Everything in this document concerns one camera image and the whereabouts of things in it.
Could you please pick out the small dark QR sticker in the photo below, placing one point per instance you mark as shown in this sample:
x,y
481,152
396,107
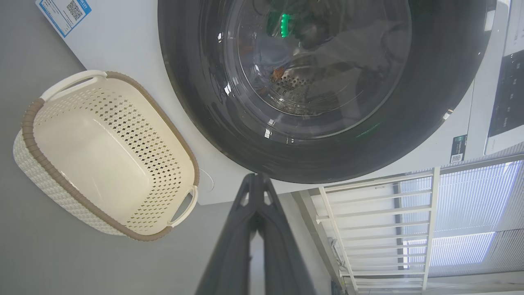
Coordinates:
x,y
458,148

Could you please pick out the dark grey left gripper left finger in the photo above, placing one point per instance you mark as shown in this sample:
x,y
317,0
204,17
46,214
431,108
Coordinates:
x,y
229,254

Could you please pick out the black washer display panel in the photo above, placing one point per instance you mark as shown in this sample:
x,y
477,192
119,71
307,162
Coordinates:
x,y
509,94

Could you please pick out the cream perforated laundry basket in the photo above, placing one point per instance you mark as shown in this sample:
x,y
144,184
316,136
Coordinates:
x,y
94,164

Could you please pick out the round white filter cover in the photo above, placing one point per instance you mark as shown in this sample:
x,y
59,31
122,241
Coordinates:
x,y
206,180

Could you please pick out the dark round glass washer door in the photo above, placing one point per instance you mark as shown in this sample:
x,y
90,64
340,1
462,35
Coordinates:
x,y
442,82

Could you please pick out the white slatted rack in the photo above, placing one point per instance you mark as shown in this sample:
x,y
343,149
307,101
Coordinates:
x,y
339,213

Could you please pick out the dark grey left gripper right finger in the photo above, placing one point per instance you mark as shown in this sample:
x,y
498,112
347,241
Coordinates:
x,y
282,258

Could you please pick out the blue energy label sticker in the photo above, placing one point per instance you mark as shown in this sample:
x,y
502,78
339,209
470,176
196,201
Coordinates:
x,y
63,14

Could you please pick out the white front-load washing machine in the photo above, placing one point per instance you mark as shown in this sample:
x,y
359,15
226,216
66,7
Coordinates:
x,y
123,49

